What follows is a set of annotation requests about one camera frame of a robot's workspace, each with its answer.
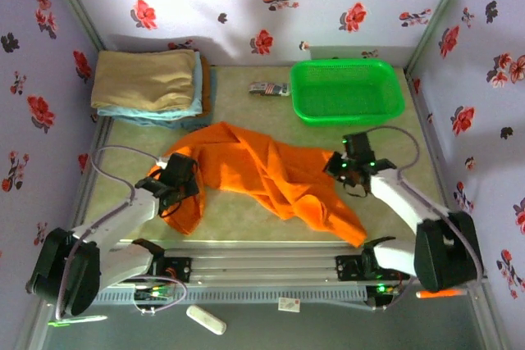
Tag tan folded trousers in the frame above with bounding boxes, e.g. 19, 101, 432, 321
90, 48, 198, 113

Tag lilac right arm cable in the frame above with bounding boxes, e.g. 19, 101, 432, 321
366, 125, 486, 312

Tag orange trousers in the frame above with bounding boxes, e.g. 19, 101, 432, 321
148, 120, 368, 249

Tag green pen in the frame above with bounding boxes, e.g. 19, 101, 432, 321
47, 315, 109, 328

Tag green plastic mesh basket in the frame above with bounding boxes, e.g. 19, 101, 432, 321
290, 58, 407, 128

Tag grey slotted cable duct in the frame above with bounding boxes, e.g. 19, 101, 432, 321
93, 286, 368, 307

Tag small printed packet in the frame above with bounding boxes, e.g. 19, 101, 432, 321
248, 80, 292, 98

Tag aluminium corner post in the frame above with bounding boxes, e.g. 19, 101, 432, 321
39, 0, 107, 52
404, 0, 481, 71

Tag aluminium mounting rail frame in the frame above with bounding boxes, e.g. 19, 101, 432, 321
96, 241, 418, 286

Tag dusty blue folded trousers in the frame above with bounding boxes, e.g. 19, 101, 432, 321
118, 69, 218, 132

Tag lilac left arm cable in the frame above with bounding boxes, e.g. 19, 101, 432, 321
54, 144, 189, 320

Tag small white red card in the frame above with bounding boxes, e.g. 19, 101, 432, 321
277, 297, 302, 312

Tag lilac arm cable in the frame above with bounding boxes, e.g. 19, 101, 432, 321
54, 144, 189, 320
366, 125, 486, 312

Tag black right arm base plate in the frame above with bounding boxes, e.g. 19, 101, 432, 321
335, 254, 411, 282

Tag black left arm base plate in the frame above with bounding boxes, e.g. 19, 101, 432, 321
152, 257, 194, 284

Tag brown folded trousers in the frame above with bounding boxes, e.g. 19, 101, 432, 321
199, 63, 212, 116

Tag orange marker pen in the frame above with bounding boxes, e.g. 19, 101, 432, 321
415, 288, 468, 300

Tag white oblong plastic stick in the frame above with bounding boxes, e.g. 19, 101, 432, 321
185, 304, 228, 336

